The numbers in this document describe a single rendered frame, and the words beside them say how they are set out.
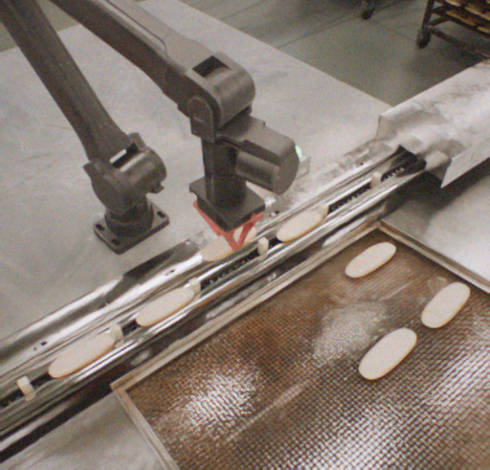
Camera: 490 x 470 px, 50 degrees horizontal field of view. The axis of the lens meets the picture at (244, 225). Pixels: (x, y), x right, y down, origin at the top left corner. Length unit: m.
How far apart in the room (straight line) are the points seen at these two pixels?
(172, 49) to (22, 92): 0.84
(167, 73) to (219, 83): 0.06
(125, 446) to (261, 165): 0.37
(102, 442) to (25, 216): 0.52
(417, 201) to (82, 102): 0.64
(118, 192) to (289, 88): 0.64
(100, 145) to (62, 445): 0.43
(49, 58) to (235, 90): 0.33
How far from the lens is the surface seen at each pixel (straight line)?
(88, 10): 0.71
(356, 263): 0.83
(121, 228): 0.95
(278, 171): 0.62
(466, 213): 1.09
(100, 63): 1.50
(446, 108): 1.17
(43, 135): 1.27
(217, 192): 0.70
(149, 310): 0.83
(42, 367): 0.83
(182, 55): 0.64
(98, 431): 0.71
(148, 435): 0.68
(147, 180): 0.88
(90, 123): 0.85
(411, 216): 1.05
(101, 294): 0.86
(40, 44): 0.86
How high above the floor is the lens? 1.53
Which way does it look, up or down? 46 degrees down
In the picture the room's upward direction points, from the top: straight up
